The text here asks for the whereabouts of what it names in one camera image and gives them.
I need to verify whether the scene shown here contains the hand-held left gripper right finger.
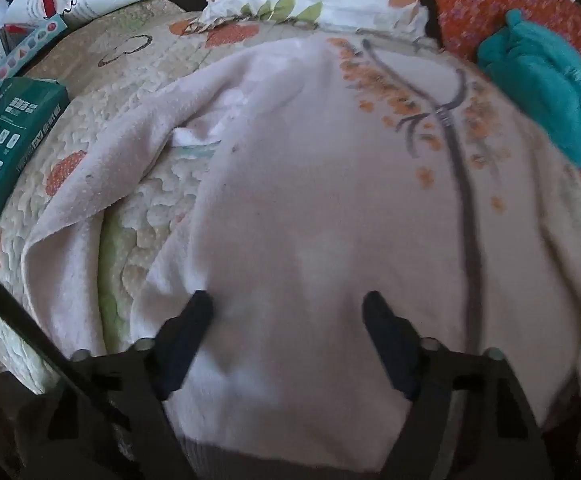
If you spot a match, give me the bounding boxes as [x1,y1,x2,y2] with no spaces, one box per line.
[361,290,556,480]

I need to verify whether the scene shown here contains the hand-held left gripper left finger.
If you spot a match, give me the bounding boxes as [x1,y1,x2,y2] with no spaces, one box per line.
[20,289,216,480]

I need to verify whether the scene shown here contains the pink floral towel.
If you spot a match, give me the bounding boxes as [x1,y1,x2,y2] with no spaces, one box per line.
[20,35,581,466]

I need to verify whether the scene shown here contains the cream quilted bedspread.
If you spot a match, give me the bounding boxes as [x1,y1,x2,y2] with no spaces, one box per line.
[0,0,581,396]

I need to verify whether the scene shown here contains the green cardboard box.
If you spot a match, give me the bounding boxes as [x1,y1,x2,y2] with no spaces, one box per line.
[0,78,70,257]

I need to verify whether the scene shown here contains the teal cloth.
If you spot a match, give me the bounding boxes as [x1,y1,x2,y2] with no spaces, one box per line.
[477,9,581,171]

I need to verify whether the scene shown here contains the light blue flat box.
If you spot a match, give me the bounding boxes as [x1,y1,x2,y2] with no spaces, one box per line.
[0,12,68,93]

